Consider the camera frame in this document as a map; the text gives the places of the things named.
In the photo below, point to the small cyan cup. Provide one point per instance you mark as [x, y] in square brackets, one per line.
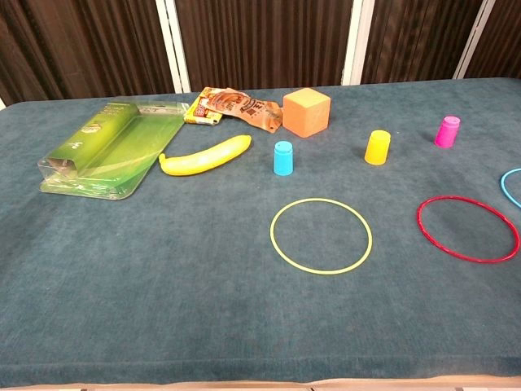
[283, 161]

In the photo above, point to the small yellow cup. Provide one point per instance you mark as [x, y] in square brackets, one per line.
[376, 148]

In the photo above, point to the small magenta cup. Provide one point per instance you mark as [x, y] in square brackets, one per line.
[447, 132]

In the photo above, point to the yellow toy banana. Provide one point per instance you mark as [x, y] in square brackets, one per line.
[203, 159]

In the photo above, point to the orange snack pouch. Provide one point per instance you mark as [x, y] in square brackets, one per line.
[248, 108]

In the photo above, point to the orange foam cube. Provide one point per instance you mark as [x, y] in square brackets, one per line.
[305, 114]

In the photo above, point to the yellow red snack packet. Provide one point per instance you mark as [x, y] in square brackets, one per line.
[199, 116]

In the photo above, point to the dark teal table cloth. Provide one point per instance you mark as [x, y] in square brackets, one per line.
[163, 285]

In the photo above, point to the brown slatted partition panel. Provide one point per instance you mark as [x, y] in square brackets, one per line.
[415, 36]
[81, 45]
[264, 40]
[504, 45]

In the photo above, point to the green blister package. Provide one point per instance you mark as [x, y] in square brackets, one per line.
[106, 150]

